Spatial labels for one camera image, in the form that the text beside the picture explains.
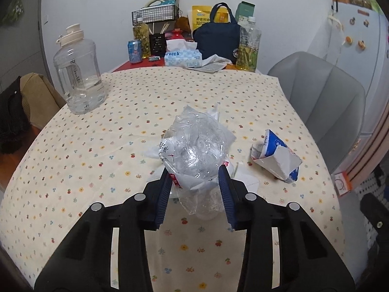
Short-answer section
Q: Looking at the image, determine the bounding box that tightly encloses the white grey cloth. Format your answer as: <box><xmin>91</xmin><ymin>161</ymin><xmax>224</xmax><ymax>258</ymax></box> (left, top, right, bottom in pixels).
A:
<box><xmin>194</xmin><ymin>54</ymin><xmax>234</xmax><ymax>73</ymax></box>

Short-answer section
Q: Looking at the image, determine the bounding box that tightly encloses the grey padded chair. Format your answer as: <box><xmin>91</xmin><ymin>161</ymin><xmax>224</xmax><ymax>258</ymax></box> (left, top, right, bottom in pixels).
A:
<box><xmin>267</xmin><ymin>51</ymin><xmax>367</xmax><ymax>174</ymax></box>

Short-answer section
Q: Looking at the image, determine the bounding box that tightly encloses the wooden chopsticks bundle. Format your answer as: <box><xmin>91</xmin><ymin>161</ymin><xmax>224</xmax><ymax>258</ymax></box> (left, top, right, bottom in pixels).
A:
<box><xmin>152</xmin><ymin>21</ymin><xmax>171</xmax><ymax>34</ymax></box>

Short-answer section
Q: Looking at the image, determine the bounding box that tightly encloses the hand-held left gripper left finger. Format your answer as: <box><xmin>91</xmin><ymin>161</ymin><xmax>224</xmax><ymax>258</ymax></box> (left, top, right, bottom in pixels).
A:
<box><xmin>34</xmin><ymin>167</ymin><xmax>172</xmax><ymax>292</ymax></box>

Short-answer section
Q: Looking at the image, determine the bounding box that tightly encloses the yellow snack bag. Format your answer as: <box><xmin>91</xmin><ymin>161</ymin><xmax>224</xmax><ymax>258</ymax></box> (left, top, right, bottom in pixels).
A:
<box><xmin>191</xmin><ymin>5</ymin><xmax>230</xmax><ymax>32</ymax></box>

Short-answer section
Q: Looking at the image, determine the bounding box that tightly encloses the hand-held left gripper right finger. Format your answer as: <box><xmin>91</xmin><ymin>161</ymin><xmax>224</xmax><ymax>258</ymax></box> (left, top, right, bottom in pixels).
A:
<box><xmin>217</xmin><ymin>164</ymin><xmax>356</xmax><ymax>292</ymax></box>

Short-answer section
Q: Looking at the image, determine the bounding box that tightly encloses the large clear water jug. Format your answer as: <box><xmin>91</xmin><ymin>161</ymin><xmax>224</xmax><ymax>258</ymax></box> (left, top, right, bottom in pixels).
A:
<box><xmin>53</xmin><ymin>24</ymin><xmax>106</xmax><ymax>115</ymax></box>

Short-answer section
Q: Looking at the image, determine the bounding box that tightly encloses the white crumpled tissue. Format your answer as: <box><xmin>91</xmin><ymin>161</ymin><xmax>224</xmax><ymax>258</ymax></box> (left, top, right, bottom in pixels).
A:
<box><xmin>143</xmin><ymin>104</ymin><xmax>260</xmax><ymax>219</ymax></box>

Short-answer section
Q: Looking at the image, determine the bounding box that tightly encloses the brown plush toy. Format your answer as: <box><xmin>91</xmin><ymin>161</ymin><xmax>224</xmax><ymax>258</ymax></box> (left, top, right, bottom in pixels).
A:
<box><xmin>176</xmin><ymin>16</ymin><xmax>192</xmax><ymax>32</ymax></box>

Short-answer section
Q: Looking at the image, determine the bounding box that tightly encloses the crushed clear plastic bottle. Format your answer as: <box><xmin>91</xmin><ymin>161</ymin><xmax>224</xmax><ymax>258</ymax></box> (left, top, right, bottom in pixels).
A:
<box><xmin>159</xmin><ymin>109</ymin><xmax>238</xmax><ymax>221</ymax></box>

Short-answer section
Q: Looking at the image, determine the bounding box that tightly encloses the small orange white box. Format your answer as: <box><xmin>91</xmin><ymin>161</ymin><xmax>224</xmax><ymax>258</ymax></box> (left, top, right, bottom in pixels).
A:
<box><xmin>334</xmin><ymin>173</ymin><xmax>353</xmax><ymax>196</ymax></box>

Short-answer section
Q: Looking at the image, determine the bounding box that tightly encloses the navy lunch bag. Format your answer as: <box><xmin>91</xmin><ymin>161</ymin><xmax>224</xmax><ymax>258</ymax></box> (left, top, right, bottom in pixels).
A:
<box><xmin>193</xmin><ymin>2</ymin><xmax>242</xmax><ymax>64</ymax></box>

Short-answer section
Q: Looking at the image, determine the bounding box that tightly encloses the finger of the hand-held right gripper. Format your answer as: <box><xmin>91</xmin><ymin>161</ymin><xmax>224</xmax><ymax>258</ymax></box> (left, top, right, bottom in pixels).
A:
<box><xmin>361</xmin><ymin>192</ymin><xmax>389</xmax><ymax>250</ymax></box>

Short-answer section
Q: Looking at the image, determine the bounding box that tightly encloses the black dotted white mat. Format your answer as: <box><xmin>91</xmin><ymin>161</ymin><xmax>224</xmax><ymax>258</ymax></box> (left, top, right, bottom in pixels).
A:
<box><xmin>354</xmin><ymin>173</ymin><xmax>389</xmax><ymax>196</ymax></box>

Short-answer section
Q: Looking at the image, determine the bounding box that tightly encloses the green patterned wall hanging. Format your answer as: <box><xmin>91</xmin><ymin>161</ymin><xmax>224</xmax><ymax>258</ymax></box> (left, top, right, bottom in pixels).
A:
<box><xmin>0</xmin><ymin>0</ymin><xmax>25</xmax><ymax>25</ymax></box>

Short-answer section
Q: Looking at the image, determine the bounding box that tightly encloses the white refrigerator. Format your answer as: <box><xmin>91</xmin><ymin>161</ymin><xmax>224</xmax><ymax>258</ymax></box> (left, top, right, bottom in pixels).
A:
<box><xmin>328</xmin><ymin>1</ymin><xmax>389</xmax><ymax>134</ymax></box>

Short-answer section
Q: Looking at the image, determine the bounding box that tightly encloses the black wire basket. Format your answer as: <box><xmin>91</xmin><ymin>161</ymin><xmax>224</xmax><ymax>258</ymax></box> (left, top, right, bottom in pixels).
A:
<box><xmin>132</xmin><ymin>4</ymin><xmax>178</xmax><ymax>23</ymax></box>

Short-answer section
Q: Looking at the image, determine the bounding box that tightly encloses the crushed blue white carton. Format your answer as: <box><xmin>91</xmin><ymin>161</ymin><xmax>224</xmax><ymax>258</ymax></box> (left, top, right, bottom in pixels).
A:
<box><xmin>250</xmin><ymin>129</ymin><xmax>303</xmax><ymax>183</ymax></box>

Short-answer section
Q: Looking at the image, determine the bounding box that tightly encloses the blue soda can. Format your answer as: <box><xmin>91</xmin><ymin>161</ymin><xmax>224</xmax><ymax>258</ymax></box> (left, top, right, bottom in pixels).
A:
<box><xmin>128</xmin><ymin>39</ymin><xmax>143</xmax><ymax>64</ymax></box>

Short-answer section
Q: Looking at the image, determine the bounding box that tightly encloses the black utensil holder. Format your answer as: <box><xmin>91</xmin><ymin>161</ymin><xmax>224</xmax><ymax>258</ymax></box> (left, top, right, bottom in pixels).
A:
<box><xmin>149</xmin><ymin>33</ymin><xmax>167</xmax><ymax>58</ymax></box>

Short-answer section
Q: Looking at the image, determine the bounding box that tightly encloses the floral print tablecloth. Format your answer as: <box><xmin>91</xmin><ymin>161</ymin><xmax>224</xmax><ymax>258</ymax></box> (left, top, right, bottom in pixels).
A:
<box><xmin>0</xmin><ymin>67</ymin><xmax>350</xmax><ymax>292</ymax></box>

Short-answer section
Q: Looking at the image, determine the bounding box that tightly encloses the bottle with yellow flower tea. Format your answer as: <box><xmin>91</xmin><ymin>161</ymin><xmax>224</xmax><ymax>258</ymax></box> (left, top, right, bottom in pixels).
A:
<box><xmin>133</xmin><ymin>17</ymin><xmax>151</xmax><ymax>58</ymax></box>

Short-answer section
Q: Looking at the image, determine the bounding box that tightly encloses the white hanging tote bag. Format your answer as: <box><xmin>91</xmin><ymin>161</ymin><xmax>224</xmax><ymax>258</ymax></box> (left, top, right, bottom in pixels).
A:
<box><xmin>327</xmin><ymin>15</ymin><xmax>347</xmax><ymax>65</ymax></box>

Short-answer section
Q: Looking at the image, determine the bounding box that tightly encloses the clear bottle with yellow drink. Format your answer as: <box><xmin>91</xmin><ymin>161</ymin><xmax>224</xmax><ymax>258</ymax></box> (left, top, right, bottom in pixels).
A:
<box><xmin>235</xmin><ymin>16</ymin><xmax>262</xmax><ymax>73</ymax></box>

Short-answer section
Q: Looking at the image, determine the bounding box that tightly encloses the black garment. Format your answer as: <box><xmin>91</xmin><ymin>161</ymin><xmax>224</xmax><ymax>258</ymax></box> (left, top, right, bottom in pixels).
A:
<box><xmin>0</xmin><ymin>76</ymin><xmax>31</xmax><ymax>148</ymax></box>

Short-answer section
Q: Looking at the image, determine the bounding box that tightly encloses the light blue tissue box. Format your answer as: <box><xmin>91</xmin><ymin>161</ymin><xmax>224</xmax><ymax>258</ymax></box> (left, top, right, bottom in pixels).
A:
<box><xmin>164</xmin><ymin>39</ymin><xmax>203</xmax><ymax>68</ymax></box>

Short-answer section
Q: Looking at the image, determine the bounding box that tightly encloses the green carton box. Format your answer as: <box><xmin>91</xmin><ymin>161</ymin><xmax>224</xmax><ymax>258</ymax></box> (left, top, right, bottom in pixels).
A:
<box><xmin>235</xmin><ymin>1</ymin><xmax>256</xmax><ymax>26</ymax></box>

